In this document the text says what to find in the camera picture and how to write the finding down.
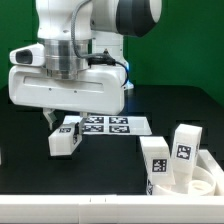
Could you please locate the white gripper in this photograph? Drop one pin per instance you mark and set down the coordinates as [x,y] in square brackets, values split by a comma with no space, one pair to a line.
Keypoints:
[98,90]

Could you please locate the white round stool seat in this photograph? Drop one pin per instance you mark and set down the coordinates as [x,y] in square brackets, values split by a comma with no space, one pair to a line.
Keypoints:
[200,183]

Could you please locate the paper sheet with markers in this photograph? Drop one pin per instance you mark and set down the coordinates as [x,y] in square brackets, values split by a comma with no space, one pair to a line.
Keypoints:
[116,125]

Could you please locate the white L-shaped fence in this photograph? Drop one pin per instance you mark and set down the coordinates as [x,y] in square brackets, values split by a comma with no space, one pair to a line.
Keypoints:
[59,209]

